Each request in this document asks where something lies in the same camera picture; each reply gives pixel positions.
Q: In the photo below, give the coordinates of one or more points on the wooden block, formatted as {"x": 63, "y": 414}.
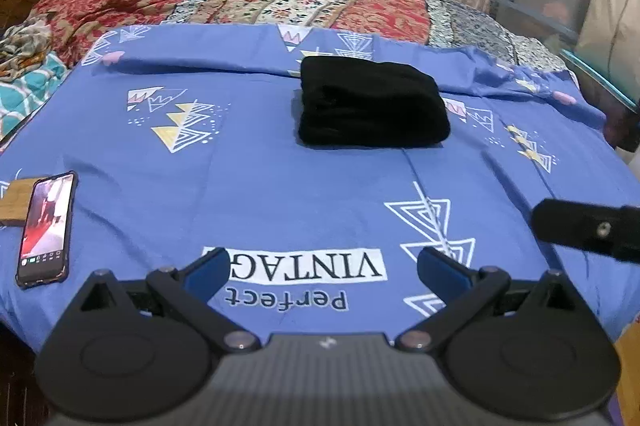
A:
{"x": 14, "y": 203}

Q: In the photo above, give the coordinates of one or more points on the smartphone in black case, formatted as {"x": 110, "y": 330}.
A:
{"x": 46, "y": 228}

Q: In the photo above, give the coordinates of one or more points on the beige bag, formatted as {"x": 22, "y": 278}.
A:
{"x": 612, "y": 11}

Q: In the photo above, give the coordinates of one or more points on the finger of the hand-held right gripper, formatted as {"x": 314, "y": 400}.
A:
{"x": 570, "y": 226}

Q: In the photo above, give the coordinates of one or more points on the clear storage box teal rim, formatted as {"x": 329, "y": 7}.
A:
{"x": 605, "y": 81}

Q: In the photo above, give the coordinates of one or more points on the teal patterned cloth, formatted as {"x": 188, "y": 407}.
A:
{"x": 30, "y": 86}

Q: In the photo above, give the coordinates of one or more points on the brown patterned cloth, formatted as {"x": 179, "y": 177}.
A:
{"x": 22, "y": 43}

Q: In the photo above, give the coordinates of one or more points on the blue printed bedsheet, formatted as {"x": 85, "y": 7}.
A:
{"x": 250, "y": 186}

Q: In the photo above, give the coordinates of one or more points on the black pants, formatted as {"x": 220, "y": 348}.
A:
{"x": 370, "y": 106}

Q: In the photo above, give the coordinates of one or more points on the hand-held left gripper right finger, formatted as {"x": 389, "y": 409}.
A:
{"x": 440, "y": 271}

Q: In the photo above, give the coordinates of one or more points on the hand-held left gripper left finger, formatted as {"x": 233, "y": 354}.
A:
{"x": 206, "y": 275}

